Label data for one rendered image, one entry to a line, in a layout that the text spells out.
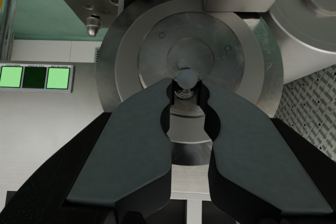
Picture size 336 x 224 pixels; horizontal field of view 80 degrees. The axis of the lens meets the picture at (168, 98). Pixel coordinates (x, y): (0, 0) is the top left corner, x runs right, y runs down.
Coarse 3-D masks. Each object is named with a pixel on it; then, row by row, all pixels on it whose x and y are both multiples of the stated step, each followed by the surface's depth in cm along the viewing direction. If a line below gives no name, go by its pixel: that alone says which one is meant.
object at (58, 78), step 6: (54, 72) 50; (60, 72) 50; (66, 72) 50; (48, 78) 50; (54, 78) 50; (60, 78) 50; (66, 78) 50; (48, 84) 50; (54, 84) 50; (60, 84) 50; (66, 84) 50
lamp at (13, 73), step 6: (6, 72) 50; (12, 72) 50; (18, 72) 50; (0, 78) 50; (6, 78) 50; (12, 78) 50; (18, 78) 50; (0, 84) 50; (6, 84) 50; (12, 84) 50; (18, 84) 50
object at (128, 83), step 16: (176, 0) 16; (192, 0) 16; (144, 16) 16; (160, 16) 16; (224, 16) 16; (128, 32) 16; (144, 32) 16; (240, 32) 16; (128, 48) 16; (256, 48) 15; (128, 64) 16; (256, 64) 15; (128, 80) 15; (256, 80) 15; (128, 96) 15; (256, 96) 15; (176, 128) 15; (192, 128) 15
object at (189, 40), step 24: (168, 24) 14; (192, 24) 14; (216, 24) 14; (144, 48) 14; (168, 48) 14; (192, 48) 14; (216, 48) 14; (240, 48) 14; (144, 72) 14; (168, 72) 14; (216, 72) 14; (240, 72) 14; (192, 96) 14
